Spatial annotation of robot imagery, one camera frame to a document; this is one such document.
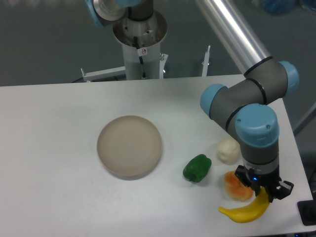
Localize white metal frame bracket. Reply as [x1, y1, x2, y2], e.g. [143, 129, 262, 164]
[80, 53, 168, 82]

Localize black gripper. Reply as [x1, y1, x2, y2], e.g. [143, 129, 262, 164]
[235, 165, 294, 202]

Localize black cable on pedestal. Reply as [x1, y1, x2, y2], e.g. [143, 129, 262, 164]
[133, 36, 147, 79]

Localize green bell pepper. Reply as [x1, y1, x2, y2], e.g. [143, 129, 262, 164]
[182, 154, 212, 183]

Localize beige round plate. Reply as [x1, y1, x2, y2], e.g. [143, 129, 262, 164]
[97, 116, 162, 180]

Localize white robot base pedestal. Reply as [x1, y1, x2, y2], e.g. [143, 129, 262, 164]
[113, 11, 167, 80]

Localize yellow banana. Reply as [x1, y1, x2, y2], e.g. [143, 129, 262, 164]
[218, 188, 270, 223]

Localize black box at table edge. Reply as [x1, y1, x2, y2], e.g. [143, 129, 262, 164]
[297, 200, 316, 226]

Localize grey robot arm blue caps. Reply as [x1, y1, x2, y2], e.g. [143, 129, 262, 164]
[86, 0, 299, 201]

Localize blue object top right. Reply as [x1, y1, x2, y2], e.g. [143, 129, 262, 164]
[259, 0, 296, 15]

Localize white upright frame post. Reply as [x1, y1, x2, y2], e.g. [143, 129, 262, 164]
[201, 45, 211, 77]

